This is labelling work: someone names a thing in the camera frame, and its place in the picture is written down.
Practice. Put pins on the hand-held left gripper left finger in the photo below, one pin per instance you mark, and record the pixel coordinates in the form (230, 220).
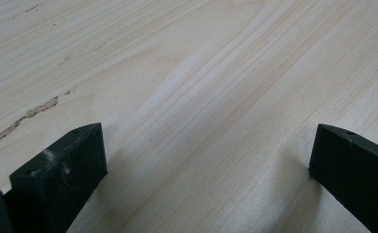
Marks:
(60, 174)

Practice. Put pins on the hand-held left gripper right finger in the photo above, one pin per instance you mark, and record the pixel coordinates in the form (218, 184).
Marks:
(355, 171)

